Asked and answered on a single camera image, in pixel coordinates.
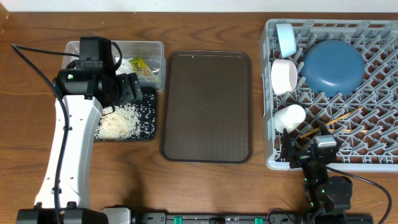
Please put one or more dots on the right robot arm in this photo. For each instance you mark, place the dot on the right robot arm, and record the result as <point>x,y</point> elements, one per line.
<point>329,196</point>

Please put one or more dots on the dark blue plate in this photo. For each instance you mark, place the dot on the dark blue plate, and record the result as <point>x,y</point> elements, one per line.
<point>333,67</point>

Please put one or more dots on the grey dishwasher rack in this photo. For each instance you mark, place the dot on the grey dishwasher rack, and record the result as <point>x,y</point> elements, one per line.
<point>376,41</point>

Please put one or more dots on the spilled rice food waste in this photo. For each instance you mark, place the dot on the spilled rice food waste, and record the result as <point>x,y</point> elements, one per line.
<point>121,121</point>

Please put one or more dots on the white bowl with food residue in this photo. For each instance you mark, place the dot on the white bowl with food residue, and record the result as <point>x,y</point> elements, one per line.
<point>284,76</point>

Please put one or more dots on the black rectangular tray bin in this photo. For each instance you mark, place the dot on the black rectangular tray bin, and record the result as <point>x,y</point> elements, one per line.
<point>149,124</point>

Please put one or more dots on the yellow green snack wrapper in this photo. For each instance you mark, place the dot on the yellow green snack wrapper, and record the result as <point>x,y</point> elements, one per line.
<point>140,67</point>

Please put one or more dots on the light blue small bowl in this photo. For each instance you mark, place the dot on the light blue small bowl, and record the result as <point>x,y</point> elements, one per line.
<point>286,37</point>

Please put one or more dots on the wooden chopstick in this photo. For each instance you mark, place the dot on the wooden chopstick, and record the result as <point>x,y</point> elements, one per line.
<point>348,130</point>
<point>331,122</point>

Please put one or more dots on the white paper cup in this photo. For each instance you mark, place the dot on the white paper cup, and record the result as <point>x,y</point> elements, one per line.
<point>289,118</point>

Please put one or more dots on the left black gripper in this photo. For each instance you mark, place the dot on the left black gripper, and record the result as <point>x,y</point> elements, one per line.
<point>132,89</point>

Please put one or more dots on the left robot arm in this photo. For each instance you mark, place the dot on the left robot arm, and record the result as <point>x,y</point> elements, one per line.
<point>83,89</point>

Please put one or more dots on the dark brown serving tray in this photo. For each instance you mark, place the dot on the dark brown serving tray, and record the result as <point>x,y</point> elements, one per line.
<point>208,107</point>

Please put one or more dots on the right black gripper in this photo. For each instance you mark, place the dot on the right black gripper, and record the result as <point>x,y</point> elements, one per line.
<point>288,152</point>

